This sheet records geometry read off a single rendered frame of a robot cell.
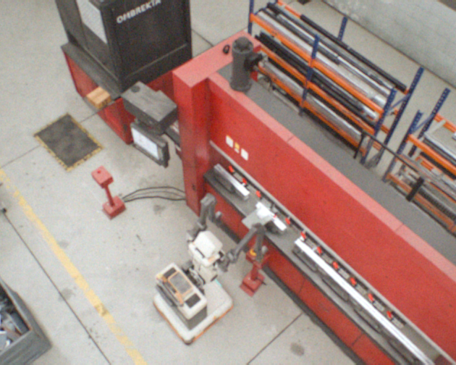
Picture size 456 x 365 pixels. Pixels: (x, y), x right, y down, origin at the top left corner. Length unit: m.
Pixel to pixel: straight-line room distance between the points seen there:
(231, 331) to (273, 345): 0.47
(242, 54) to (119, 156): 3.26
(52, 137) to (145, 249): 2.21
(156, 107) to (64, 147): 2.66
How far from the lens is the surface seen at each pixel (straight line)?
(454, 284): 3.57
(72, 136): 7.01
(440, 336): 4.21
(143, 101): 4.56
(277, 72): 6.52
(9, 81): 8.07
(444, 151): 5.26
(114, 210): 6.05
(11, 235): 6.40
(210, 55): 4.43
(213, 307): 5.25
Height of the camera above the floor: 5.26
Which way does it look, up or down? 57 degrees down
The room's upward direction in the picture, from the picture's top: 2 degrees clockwise
